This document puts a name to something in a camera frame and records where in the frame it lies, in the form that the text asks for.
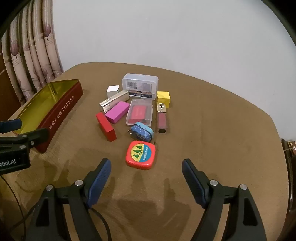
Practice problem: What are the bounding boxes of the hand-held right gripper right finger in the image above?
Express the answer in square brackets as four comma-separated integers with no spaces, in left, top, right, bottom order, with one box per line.
[181,159,267,241]

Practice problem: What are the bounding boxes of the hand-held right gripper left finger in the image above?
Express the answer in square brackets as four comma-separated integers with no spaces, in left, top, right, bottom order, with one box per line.
[25,158,112,241]

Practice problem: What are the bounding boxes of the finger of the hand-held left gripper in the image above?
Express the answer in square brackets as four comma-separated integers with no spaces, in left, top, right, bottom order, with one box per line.
[0,119,22,134]
[0,128,50,151]

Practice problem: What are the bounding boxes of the red tin box gold inside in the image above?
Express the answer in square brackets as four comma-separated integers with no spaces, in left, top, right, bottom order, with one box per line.
[9,79,84,154]

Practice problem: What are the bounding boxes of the red tape measure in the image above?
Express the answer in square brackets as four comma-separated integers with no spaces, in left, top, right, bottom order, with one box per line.
[126,140,156,170]

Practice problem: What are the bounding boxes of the red block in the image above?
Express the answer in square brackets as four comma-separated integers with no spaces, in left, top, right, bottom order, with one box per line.
[96,112,117,142]

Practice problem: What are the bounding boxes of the blue polka dot case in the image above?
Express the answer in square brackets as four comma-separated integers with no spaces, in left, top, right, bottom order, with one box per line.
[127,121,154,141]

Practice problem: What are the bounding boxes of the lip gloss tube gold cap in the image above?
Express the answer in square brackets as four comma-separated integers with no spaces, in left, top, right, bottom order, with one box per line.
[157,103,167,134]

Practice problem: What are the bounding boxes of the pink block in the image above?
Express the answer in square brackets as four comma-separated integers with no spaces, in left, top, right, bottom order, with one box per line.
[105,101,130,124]

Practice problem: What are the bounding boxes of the small clear case red card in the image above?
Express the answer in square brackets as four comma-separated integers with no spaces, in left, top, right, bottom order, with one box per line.
[126,99,154,127]

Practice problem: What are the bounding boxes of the white cube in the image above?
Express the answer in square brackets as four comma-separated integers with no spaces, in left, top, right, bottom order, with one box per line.
[107,85,120,99]

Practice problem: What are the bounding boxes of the brown wooden door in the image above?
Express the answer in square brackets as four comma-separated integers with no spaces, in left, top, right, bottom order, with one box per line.
[0,53,22,122]

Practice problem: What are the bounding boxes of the beige patterned curtain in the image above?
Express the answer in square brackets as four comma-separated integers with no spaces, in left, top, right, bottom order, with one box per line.
[1,0,64,105]

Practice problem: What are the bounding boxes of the yellow cube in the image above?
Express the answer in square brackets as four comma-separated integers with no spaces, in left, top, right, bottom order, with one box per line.
[157,91,171,108]

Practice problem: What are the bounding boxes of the dark wooden furniture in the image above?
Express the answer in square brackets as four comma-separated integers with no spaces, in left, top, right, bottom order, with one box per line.
[280,138,296,209]

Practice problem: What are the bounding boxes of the large clear plastic box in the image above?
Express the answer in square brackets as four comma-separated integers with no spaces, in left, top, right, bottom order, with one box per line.
[122,73,159,101]

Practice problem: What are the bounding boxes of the black cable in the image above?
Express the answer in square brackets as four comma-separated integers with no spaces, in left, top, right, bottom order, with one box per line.
[0,174,26,241]
[91,207,110,241]

